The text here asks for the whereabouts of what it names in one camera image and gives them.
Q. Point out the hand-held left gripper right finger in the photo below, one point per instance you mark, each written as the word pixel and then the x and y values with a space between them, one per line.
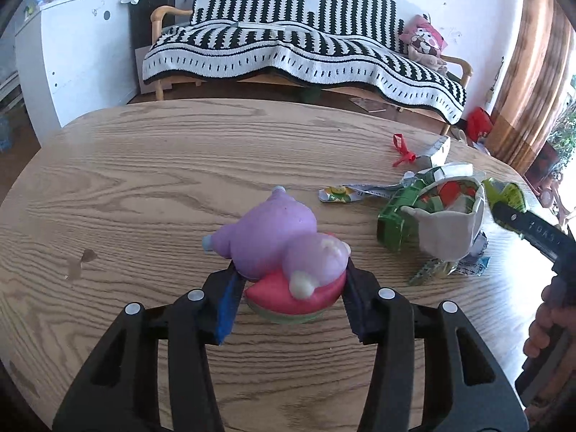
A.
pixel 356 310

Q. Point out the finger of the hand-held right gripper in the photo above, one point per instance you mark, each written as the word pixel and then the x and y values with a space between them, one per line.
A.
pixel 531 227

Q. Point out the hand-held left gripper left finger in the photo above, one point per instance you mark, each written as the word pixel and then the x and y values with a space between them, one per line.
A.
pixel 229 306

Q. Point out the green snack packet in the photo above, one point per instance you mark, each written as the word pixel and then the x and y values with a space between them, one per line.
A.
pixel 510 193

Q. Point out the purple squishy toy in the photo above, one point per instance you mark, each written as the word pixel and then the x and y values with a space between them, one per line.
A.
pixel 270 238

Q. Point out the person's right hand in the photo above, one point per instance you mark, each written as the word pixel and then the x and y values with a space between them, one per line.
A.
pixel 540 324

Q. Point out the blue white wrapper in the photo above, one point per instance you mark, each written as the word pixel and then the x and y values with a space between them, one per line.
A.
pixel 477 258

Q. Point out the potted plant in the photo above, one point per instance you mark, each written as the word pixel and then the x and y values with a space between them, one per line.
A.
pixel 562 144

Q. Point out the green carton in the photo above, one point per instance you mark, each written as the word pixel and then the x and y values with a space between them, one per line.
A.
pixel 398 218

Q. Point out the red bag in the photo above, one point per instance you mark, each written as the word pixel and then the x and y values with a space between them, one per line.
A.
pixel 479 123

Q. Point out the yellow green wrapper strip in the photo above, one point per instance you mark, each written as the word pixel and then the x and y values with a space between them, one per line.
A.
pixel 342 194

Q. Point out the white grey carton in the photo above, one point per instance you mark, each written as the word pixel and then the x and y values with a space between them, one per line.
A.
pixel 435 152

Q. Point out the red ribbon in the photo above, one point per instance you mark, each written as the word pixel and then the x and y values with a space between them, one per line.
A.
pixel 402 153

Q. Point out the brown curtain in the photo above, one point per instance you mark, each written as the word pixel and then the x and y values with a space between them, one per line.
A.
pixel 526 76

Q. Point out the flat cardboard piece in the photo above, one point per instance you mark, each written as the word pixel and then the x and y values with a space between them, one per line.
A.
pixel 371 104

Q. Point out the pink plush toy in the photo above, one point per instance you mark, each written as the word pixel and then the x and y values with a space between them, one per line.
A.
pixel 423 42

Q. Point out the leaning cardboard sheet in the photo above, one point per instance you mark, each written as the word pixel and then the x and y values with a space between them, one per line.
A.
pixel 144 65

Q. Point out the sofa with striped blanket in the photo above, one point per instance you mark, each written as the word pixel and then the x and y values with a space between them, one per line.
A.
pixel 288 49

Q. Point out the flat white book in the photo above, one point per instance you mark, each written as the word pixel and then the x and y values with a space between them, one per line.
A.
pixel 263 26

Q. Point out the water bottles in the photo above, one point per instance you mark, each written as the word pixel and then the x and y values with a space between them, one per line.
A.
pixel 4 132

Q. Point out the white cabinet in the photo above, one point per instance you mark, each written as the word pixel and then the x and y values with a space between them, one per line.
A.
pixel 81 54

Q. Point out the wooden sofa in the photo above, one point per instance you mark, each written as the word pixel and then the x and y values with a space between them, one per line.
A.
pixel 159 15

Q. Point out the black cabinet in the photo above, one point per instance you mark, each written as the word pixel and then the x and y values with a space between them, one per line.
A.
pixel 146 18

